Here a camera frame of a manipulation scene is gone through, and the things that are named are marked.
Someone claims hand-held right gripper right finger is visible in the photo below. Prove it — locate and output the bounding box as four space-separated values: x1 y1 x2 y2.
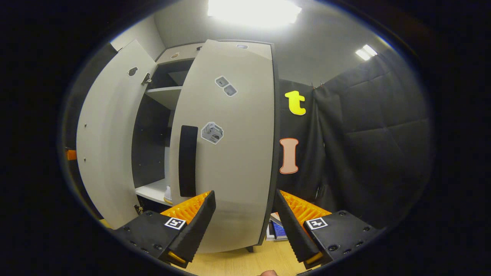
273 189 384 270

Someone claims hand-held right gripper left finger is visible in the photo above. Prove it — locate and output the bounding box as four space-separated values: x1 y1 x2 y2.
113 190 216 269

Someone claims grey shoe cabinet door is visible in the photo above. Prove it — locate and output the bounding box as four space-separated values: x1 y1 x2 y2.
76 39 158 230
169 39 277 254

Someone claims grey shoe cabinet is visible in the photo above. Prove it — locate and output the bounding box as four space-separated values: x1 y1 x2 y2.
132 40 280 253

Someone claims grey cabinet shelf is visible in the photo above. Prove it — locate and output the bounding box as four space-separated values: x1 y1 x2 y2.
145 86 183 111
135 178 173 207

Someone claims grey cabinet drawer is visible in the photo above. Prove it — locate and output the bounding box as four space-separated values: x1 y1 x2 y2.
155 40 274 65

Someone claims blue cover book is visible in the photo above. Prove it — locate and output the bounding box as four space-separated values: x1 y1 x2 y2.
267 220 288 241

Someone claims small ceiling light panel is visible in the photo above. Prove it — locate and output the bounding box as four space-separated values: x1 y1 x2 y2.
355 44 378 61

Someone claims large ceiling light panel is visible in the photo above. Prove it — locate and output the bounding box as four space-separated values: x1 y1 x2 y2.
207 0 302 28

